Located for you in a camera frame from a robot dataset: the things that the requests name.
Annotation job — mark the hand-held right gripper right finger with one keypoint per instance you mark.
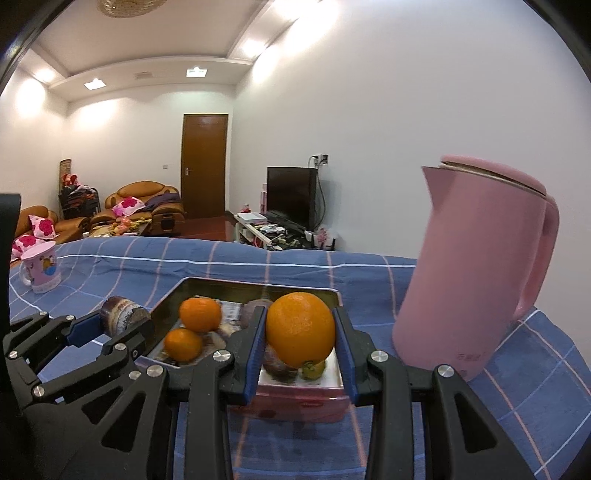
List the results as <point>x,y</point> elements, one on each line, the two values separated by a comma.
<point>346,355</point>

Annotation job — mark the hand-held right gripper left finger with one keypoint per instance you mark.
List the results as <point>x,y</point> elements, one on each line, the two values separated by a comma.
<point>256,350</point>

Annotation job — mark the pink floral cushion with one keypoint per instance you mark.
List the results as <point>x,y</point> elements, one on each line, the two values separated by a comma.
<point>127,204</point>
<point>25,242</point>
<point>44,226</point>

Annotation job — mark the wall power socket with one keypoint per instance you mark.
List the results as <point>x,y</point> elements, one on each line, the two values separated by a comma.
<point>323,159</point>

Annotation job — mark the blue plaid tablecloth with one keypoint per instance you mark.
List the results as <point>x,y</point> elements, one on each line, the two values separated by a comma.
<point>323,272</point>

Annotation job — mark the pink flower decoration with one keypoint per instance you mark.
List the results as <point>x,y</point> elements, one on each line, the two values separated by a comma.
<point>322,233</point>

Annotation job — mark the small yellow green fruit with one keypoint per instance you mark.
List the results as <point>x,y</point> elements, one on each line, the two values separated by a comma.
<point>314,369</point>

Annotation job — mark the purple passion fruit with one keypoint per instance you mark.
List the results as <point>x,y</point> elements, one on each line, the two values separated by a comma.
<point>256,307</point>

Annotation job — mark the black rack with clothes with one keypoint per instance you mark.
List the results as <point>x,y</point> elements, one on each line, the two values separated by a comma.
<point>78,198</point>

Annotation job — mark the white set-top box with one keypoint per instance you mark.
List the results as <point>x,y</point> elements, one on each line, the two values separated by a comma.
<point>251,217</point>

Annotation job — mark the black router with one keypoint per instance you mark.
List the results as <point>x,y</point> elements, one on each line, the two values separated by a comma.
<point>330,242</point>

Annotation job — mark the pink electric kettle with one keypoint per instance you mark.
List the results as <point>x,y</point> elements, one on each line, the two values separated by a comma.
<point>461,258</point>

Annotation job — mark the black television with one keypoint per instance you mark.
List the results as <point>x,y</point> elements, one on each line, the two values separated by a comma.
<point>291,194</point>

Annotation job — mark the round ceiling lamp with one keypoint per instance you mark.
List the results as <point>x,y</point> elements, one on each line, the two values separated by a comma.
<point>131,4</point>

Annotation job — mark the brown wooden door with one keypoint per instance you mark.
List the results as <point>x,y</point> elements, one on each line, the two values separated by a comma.
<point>205,161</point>

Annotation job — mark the ceiling air vent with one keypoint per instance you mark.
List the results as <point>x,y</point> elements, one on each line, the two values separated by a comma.
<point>144,74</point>

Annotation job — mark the small orange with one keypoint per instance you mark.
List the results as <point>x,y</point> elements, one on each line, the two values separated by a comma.
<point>183,345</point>

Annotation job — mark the purple cloth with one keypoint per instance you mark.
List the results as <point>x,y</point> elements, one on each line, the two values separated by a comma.
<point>161,199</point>

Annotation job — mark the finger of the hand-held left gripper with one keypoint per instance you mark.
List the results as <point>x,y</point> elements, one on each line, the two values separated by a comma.
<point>85,327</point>
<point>134,334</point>

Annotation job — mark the pink tin box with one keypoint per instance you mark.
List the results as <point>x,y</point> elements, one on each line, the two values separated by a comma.
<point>295,406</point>

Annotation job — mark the white television stand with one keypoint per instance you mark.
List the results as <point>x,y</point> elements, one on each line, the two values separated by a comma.
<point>247,233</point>

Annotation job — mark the brown leather sofa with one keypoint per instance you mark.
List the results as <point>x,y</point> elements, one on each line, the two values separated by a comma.
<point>69,226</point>
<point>138,188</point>

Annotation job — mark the dark brown mangosteen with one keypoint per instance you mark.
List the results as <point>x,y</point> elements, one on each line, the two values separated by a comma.
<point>277,364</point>

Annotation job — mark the cluttered coffee table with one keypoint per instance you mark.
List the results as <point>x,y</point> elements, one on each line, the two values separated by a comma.
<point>120,227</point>

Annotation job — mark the pink cartoon cup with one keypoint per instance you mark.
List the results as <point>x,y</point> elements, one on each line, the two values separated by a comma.
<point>41,270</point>

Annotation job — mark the square ceiling light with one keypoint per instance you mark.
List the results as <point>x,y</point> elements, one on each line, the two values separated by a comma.
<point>94,84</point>
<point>196,71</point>

